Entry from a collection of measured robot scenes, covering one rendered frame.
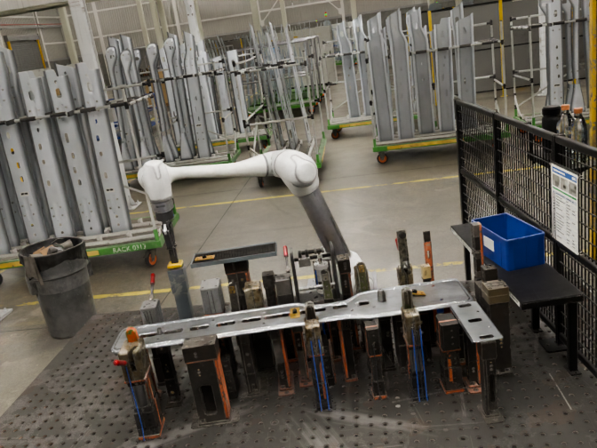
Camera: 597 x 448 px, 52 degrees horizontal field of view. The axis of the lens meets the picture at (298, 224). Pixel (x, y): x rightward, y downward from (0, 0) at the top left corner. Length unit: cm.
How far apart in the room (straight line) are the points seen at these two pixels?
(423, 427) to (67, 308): 345
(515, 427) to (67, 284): 365
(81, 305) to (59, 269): 36
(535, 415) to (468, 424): 23
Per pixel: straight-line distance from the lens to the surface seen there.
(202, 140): 994
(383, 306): 237
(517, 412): 231
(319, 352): 223
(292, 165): 253
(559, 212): 243
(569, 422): 229
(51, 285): 504
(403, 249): 251
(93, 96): 650
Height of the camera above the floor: 204
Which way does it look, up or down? 17 degrees down
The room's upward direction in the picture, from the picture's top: 9 degrees counter-clockwise
